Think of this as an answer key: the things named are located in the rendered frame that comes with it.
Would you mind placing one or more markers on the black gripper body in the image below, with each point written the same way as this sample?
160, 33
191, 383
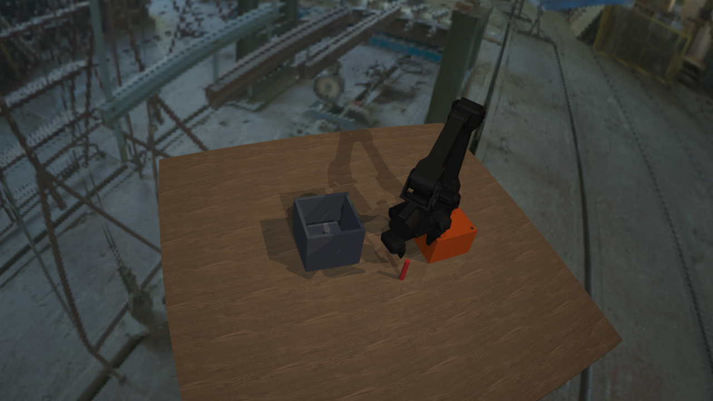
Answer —
437, 219

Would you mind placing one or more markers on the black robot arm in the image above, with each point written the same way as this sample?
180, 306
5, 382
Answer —
435, 178

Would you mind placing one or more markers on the red peg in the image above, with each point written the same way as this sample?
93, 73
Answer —
404, 270

